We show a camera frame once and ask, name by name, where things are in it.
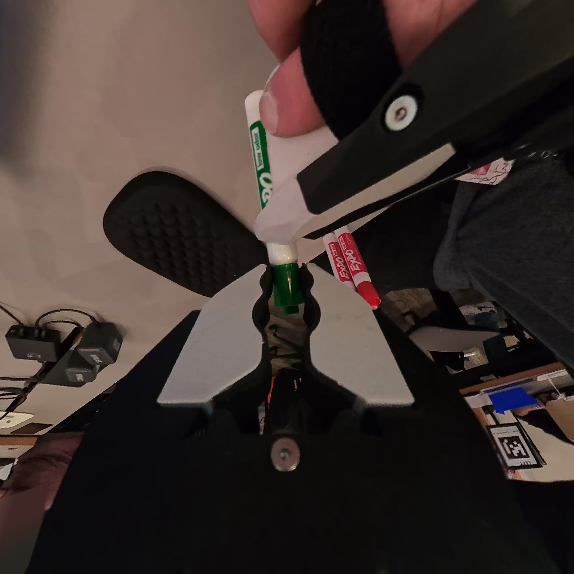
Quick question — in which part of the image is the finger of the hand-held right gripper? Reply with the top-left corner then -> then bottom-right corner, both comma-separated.
297,143 -> 469,239
253,128 -> 391,246

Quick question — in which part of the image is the person's right hand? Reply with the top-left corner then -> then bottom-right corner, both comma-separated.
247,0 -> 477,138

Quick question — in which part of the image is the white flat device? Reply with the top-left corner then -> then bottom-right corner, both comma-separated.
0,410 -> 35,434

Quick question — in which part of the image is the black cable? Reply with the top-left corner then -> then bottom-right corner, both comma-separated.
34,308 -> 98,329

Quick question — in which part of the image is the red dry-erase marker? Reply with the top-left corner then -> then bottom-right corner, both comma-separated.
335,225 -> 382,311
323,232 -> 358,293

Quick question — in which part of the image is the small blue box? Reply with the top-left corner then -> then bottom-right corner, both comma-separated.
489,387 -> 542,414

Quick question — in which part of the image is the printed marker tag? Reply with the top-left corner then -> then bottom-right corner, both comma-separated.
486,422 -> 547,470

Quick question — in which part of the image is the small black power adapter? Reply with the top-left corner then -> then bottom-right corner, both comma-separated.
65,365 -> 98,387

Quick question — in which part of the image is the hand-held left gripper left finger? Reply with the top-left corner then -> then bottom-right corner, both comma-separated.
157,264 -> 273,433

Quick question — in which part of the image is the black knobbed oval pad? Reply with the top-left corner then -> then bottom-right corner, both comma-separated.
102,170 -> 270,297

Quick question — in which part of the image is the green dry-erase marker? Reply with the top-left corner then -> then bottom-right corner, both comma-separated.
244,90 -> 300,315

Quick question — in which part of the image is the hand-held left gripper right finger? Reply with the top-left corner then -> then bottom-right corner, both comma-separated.
300,264 -> 414,433

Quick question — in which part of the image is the dark grey clothing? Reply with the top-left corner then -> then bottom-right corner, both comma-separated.
433,155 -> 574,375

